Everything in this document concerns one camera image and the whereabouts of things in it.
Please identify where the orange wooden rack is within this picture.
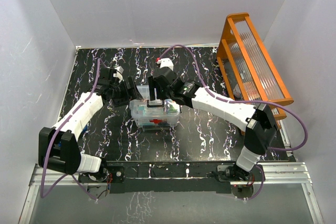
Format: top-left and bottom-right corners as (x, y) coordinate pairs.
(216, 12), (294, 135)

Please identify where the clear box lid black handle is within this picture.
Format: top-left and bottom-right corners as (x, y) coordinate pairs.
(129, 85), (176, 109)

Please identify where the purple cable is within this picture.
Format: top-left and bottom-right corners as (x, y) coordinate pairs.
(159, 45), (308, 200)
(39, 58), (108, 201)

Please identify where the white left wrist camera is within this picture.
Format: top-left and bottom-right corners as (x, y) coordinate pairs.
(113, 66), (123, 83)

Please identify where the clear first aid box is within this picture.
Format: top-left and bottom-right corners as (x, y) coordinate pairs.
(130, 103), (181, 128)

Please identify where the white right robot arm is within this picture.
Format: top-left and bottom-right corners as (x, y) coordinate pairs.
(148, 67), (278, 180)

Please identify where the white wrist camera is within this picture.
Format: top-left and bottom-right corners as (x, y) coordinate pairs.
(113, 66), (123, 83)
(156, 58), (174, 71)

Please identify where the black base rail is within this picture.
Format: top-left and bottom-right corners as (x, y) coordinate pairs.
(79, 161), (265, 194)

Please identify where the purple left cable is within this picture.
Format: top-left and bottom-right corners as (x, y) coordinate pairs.
(39, 58), (108, 201)

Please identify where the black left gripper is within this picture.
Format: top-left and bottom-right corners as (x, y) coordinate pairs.
(110, 77), (142, 107)

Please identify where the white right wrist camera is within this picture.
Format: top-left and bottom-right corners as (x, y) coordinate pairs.
(156, 58), (174, 71)

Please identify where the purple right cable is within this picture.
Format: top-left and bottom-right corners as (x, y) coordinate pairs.
(159, 45), (308, 200)

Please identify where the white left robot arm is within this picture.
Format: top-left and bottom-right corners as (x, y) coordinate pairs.
(38, 68), (143, 182)

